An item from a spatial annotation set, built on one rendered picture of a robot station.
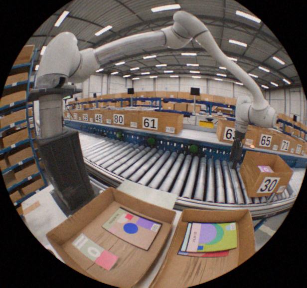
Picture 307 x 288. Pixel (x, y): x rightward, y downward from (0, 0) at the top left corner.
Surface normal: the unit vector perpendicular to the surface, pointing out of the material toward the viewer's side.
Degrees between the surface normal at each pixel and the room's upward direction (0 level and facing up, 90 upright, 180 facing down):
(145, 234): 0
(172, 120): 90
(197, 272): 2
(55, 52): 87
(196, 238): 0
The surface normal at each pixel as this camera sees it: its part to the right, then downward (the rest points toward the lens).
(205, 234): 0.03, -0.96
